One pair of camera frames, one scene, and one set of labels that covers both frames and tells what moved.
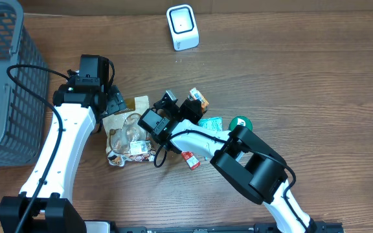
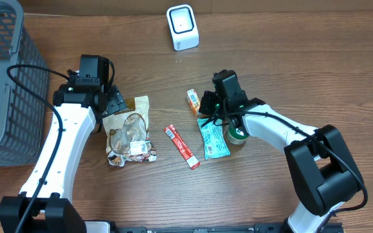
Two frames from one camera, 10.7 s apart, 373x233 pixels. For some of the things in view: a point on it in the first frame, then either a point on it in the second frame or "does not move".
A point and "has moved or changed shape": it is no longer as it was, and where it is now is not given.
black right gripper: x=189 y=108 → x=206 y=101
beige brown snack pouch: x=125 y=140 does not move
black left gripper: x=115 y=101 does not move
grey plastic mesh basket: x=13 y=121 does not move
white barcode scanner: x=183 y=26 does not move
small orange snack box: x=195 y=94 has moved or changed shape
